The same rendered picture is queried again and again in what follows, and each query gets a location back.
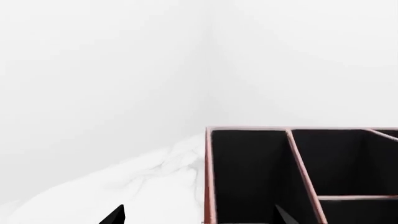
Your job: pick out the black caddy with pink rim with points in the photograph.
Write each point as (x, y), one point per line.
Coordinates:
(248, 168)

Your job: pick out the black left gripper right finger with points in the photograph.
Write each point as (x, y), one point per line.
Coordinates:
(286, 217)

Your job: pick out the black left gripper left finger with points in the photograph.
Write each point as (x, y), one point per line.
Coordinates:
(115, 216)

